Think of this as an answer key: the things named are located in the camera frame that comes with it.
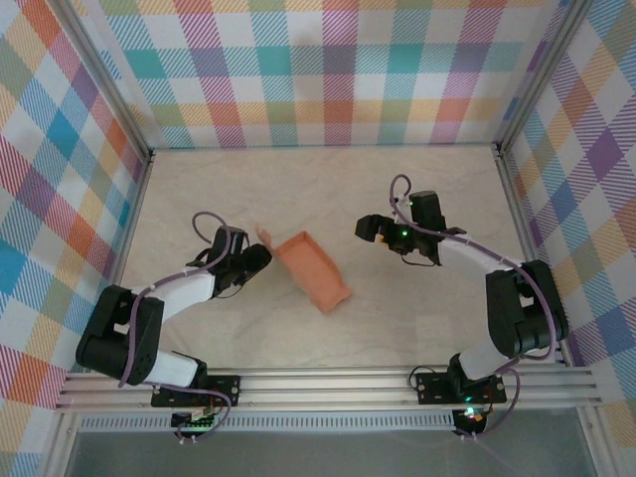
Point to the orange paper box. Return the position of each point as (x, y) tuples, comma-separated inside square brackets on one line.
[(313, 270)]

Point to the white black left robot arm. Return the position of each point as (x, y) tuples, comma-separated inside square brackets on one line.
[(174, 367)]

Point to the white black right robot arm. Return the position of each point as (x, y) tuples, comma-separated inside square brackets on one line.
[(472, 258)]

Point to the green circuit board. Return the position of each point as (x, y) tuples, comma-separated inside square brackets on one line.
[(196, 422)]

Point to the black round controller with LED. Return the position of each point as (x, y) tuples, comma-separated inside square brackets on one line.
[(469, 417)]

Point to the aluminium side rail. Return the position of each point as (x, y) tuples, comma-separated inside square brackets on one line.
[(513, 199), (121, 258)]

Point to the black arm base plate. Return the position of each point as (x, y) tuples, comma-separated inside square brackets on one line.
[(228, 390), (432, 390)]

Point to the aluminium mounting rail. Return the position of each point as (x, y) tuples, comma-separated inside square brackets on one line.
[(323, 390)]

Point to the aluminium frame post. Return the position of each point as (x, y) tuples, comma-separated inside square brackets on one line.
[(107, 84), (541, 74)]

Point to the aluminium frame leg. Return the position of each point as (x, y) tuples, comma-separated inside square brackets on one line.
[(597, 447), (59, 447)]

